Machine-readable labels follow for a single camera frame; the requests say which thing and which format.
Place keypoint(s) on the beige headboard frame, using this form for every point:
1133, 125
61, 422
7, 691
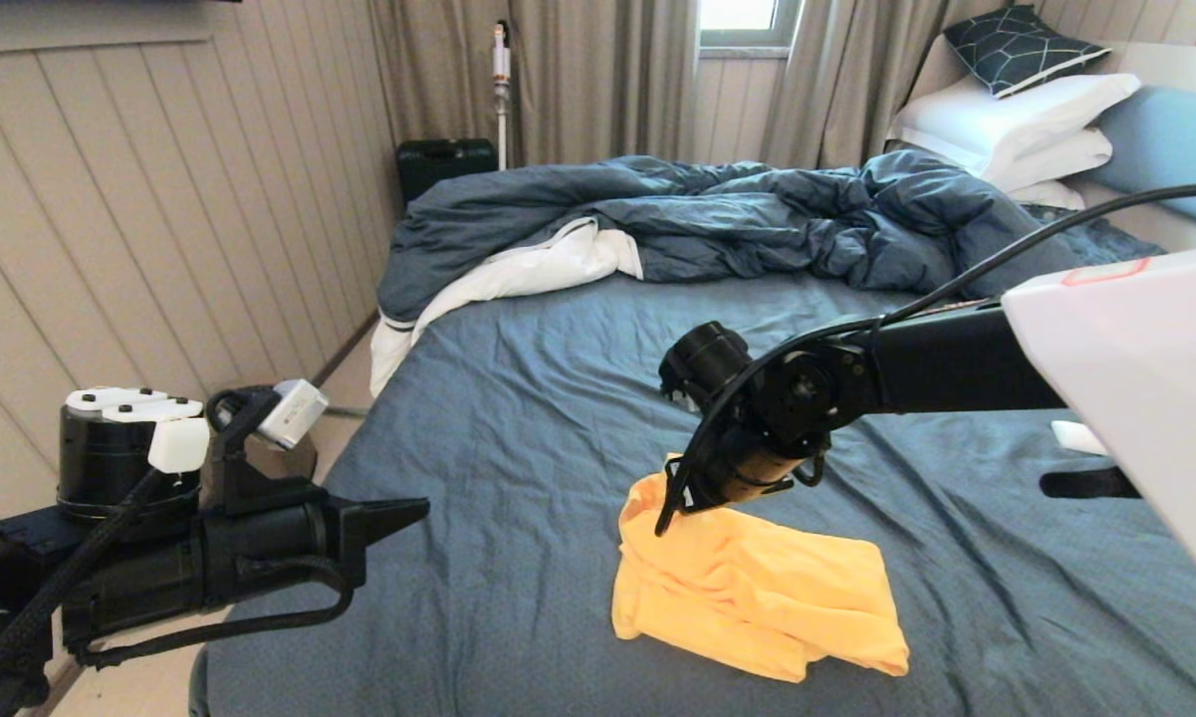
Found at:
1155, 231

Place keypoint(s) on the large white pillow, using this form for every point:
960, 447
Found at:
1006, 115

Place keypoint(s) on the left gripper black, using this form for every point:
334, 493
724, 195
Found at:
259, 553

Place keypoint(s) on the white flat long bar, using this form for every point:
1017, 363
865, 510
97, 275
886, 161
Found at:
1076, 436

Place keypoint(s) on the grey-blue bed sheet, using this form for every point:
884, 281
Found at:
518, 498

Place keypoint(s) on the black wall screen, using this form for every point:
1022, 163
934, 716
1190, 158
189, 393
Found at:
60, 1

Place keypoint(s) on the dark blue crumpled duvet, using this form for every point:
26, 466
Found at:
757, 214

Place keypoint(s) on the blue headboard cushion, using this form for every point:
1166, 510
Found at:
1175, 139

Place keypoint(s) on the beige curtain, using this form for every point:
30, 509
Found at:
598, 80
837, 80

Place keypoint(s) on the dark patterned cushion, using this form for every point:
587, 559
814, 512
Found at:
1016, 48

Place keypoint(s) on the window with grey frame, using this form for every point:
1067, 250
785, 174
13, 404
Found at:
737, 12

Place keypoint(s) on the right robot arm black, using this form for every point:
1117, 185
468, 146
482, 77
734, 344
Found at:
1135, 378

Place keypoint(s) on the dark green hard case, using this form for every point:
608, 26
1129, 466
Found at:
438, 164

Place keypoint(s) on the yellow printed t-shirt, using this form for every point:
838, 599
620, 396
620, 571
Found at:
757, 588

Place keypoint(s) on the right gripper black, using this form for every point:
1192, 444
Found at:
747, 473

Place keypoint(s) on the white stick vacuum cleaner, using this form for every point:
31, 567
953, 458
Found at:
502, 65

